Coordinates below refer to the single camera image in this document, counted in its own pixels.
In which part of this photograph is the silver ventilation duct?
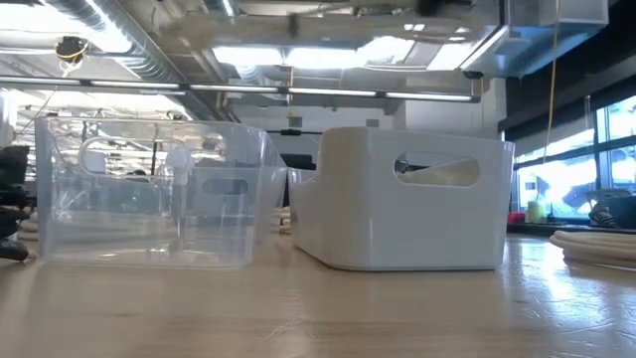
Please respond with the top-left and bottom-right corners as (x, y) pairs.
(43, 0), (240, 121)

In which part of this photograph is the black computer monitor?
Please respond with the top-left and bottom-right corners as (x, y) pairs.
(291, 152), (318, 171)

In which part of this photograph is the long ceiling light bar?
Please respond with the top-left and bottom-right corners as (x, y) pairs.
(0, 76), (482, 104)

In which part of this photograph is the white coiled cable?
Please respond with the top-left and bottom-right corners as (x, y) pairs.
(548, 229), (636, 270)
(17, 211), (41, 243)
(270, 205), (294, 236)

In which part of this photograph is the white plastic bin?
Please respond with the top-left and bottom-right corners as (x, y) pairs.
(289, 125), (516, 272)

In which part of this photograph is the yellow-green bottle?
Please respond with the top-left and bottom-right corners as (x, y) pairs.
(526, 199), (548, 225)

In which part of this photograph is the clear plastic bin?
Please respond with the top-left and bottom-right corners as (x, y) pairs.
(33, 115), (290, 270)

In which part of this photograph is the person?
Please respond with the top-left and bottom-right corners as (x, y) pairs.
(164, 142), (196, 223)

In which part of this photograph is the yellow hanging cable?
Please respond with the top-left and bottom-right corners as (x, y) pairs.
(541, 0), (561, 166)

